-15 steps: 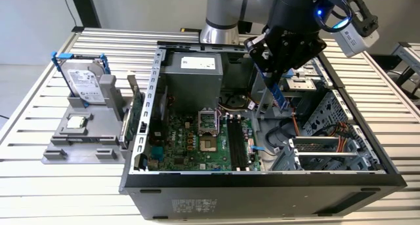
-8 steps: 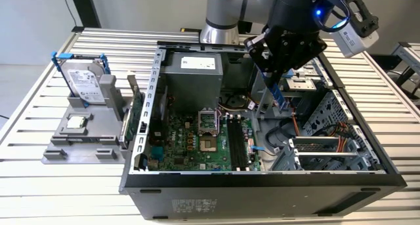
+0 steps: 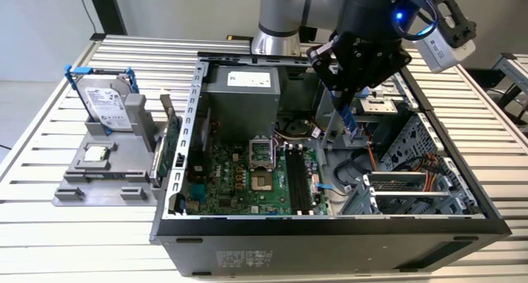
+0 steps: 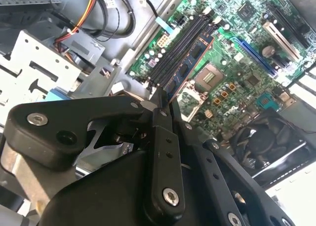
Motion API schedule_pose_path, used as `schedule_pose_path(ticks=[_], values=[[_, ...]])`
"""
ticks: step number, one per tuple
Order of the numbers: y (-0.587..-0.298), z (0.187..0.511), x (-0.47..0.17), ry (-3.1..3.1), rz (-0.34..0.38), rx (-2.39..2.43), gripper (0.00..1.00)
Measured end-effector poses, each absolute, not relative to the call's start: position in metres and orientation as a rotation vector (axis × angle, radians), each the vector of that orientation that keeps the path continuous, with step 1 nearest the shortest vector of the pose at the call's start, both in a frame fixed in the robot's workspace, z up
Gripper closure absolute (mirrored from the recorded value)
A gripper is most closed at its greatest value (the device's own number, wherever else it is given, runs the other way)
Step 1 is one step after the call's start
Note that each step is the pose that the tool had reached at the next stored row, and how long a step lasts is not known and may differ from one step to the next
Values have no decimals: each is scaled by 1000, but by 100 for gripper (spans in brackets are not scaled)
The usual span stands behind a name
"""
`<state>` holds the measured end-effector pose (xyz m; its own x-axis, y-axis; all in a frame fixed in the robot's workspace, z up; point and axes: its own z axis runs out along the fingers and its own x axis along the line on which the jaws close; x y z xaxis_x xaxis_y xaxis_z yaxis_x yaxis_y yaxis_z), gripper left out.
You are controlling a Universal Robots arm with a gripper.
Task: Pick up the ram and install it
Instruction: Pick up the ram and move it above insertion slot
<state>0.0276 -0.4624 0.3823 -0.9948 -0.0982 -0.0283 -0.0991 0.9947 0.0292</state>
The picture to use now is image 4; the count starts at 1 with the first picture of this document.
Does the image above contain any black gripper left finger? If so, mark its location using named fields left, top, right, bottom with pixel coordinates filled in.
left=4, top=86, right=186, bottom=221

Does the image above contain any RAM stick with black chips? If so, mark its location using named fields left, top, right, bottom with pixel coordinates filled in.
left=165, top=31, right=215, bottom=104

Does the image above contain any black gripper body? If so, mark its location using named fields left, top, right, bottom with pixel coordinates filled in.
left=37, top=116, right=223, bottom=226

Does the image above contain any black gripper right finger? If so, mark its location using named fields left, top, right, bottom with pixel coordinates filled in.
left=170, top=100, right=299, bottom=226

